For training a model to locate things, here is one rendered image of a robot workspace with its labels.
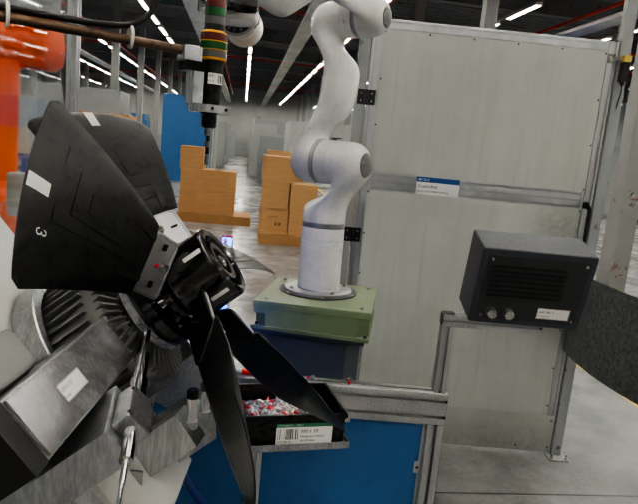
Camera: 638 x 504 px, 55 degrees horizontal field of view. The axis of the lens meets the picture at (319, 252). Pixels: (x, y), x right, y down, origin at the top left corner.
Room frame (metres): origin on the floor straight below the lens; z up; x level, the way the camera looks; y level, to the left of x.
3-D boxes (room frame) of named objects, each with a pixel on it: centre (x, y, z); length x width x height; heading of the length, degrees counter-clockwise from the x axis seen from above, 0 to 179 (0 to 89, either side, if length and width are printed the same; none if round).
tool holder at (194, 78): (1.01, 0.21, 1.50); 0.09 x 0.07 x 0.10; 127
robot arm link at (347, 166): (1.67, -0.03, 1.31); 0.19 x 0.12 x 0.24; 57
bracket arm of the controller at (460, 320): (1.40, -0.42, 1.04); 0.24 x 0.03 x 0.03; 92
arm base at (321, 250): (1.69, -0.01, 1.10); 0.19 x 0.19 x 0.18
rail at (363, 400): (1.38, 0.11, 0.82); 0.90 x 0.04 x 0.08; 92
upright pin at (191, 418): (0.90, 0.18, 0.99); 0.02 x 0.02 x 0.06
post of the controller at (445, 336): (1.39, -0.32, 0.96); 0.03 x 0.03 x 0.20; 2
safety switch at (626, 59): (2.83, -1.25, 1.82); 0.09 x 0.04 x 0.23; 92
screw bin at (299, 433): (1.22, 0.04, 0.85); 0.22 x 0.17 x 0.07; 106
